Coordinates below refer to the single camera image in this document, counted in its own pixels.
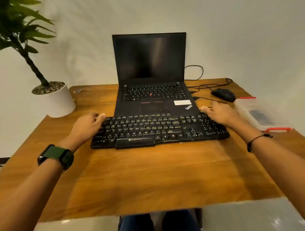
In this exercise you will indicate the person's left hand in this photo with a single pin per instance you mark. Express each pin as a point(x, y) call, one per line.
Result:
point(85, 128)

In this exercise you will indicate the person's right hand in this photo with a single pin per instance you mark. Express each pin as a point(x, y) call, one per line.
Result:
point(226, 116)

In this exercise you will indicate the clear plastic box lid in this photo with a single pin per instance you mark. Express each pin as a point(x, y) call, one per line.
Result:
point(245, 107)

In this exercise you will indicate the clear plastic box red latches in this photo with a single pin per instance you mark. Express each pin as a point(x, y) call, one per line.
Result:
point(278, 129)

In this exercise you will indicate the black keyboard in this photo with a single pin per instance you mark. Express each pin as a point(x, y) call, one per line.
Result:
point(147, 129)

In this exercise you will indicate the person's right forearm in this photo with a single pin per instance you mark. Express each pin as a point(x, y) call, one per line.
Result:
point(281, 166)

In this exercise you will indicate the person's left forearm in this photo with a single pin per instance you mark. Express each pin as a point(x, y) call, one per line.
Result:
point(23, 195)

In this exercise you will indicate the person's blue jeans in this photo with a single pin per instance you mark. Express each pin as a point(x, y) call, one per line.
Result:
point(135, 223)

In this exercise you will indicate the black computer mouse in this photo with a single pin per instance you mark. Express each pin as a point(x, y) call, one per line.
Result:
point(224, 94)

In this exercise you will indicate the small plastic wrapper scrap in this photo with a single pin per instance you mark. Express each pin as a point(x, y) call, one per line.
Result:
point(77, 90)

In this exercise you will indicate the black laptop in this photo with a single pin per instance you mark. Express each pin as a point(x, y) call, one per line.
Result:
point(150, 59)

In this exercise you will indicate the black metal table leg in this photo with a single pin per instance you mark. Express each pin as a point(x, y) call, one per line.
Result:
point(199, 217)

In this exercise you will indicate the green potted plant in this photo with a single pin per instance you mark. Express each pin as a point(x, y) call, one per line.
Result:
point(16, 31)

